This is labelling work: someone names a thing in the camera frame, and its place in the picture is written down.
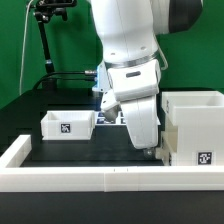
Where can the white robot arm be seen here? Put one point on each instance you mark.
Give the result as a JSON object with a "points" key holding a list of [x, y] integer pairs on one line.
{"points": [[131, 55]]}

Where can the white workspace border frame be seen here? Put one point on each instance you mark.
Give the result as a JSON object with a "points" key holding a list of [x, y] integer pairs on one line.
{"points": [[15, 178]]}

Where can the white drawer cabinet frame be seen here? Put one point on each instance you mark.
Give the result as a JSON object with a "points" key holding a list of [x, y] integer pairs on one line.
{"points": [[198, 119]]}

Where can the black camera stand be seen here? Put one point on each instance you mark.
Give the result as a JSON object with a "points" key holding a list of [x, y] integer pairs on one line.
{"points": [[44, 10]]}

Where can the white drawer box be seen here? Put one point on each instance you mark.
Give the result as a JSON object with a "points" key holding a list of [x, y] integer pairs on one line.
{"points": [[167, 151], [68, 125]]}

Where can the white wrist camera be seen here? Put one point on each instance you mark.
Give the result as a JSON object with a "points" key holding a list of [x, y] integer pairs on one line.
{"points": [[109, 106]]}

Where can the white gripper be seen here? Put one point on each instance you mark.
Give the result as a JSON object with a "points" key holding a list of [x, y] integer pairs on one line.
{"points": [[141, 120]]}

